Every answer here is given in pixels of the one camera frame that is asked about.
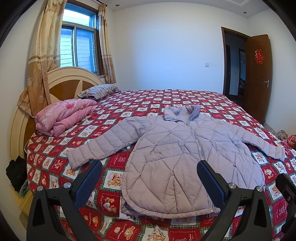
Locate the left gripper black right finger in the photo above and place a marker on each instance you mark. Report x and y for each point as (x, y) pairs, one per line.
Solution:
(255, 222)

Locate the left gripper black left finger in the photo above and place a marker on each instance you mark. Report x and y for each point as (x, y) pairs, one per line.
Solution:
(43, 222)

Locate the lilac quilted puffer jacket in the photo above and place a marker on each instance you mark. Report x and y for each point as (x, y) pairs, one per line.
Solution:
(160, 177)

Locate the clothes pile on floor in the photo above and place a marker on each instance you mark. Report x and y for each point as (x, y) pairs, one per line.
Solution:
(288, 140)

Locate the red patchwork bed quilt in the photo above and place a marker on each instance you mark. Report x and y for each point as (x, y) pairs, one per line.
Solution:
(48, 166)

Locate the black bag beside bed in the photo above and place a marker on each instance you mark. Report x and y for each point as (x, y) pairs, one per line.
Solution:
(16, 172)

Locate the pink folded blanket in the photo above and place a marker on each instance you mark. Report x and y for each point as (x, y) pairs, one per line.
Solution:
(62, 115)

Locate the brown wooden door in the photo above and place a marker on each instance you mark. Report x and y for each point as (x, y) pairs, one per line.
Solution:
(257, 95)

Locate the red double happiness decoration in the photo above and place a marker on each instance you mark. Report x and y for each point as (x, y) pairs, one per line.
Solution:
(259, 58)

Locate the striped pillow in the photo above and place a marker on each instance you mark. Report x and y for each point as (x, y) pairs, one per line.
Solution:
(98, 92)

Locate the beige curtain right panel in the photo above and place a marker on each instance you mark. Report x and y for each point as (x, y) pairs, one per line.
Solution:
(104, 45)

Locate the beige curtain panel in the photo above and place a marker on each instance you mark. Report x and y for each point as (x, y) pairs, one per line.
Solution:
(104, 45)
(44, 56)

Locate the beige curtain left panel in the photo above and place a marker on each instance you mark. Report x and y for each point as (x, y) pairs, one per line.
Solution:
(44, 56)

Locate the blue framed window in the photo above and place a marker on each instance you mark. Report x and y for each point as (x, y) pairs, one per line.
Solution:
(78, 41)

